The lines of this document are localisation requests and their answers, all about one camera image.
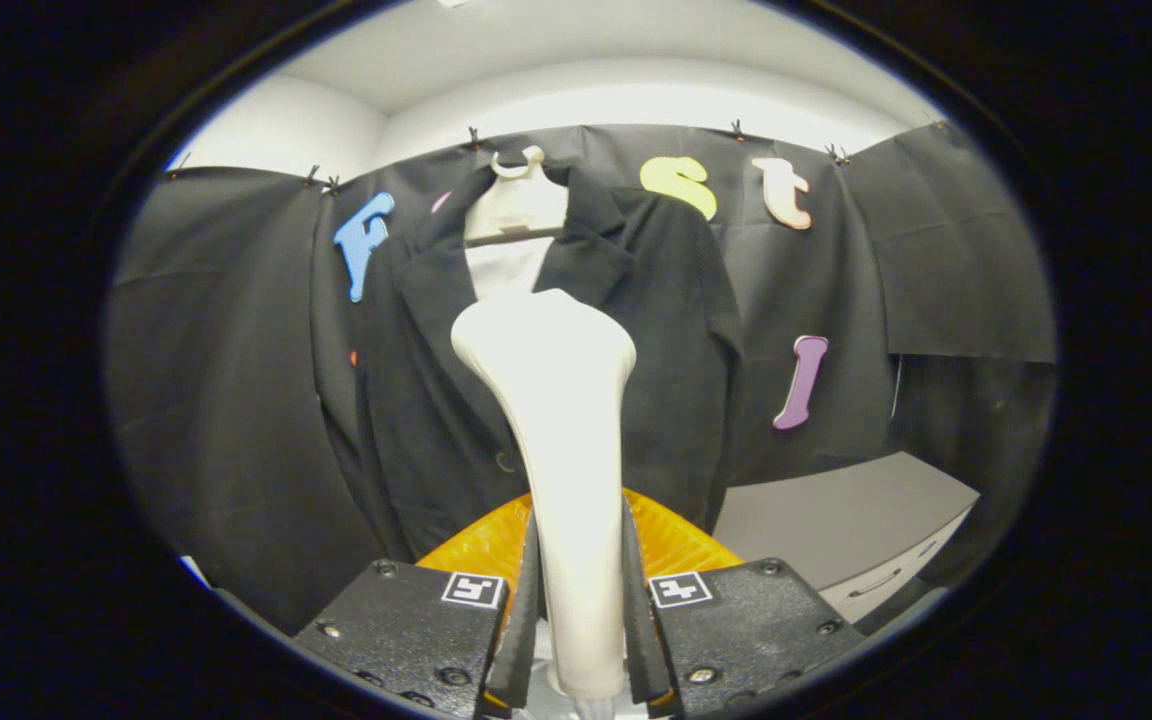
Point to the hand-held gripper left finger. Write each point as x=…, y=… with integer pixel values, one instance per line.
x=521, y=620

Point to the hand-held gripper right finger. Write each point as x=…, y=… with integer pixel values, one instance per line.
x=636, y=620

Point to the white garment steamer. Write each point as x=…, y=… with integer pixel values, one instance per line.
x=561, y=420

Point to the black blazer jacket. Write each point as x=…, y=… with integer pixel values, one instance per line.
x=676, y=330

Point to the white shirt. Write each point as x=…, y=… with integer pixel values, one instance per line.
x=506, y=268

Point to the white clothes hanger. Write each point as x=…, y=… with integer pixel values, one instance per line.
x=516, y=205

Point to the grey cabinet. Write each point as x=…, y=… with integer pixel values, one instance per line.
x=836, y=510

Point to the black backdrop cloth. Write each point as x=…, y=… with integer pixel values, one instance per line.
x=226, y=350

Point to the row of black clips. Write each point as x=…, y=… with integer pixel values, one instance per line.
x=474, y=136

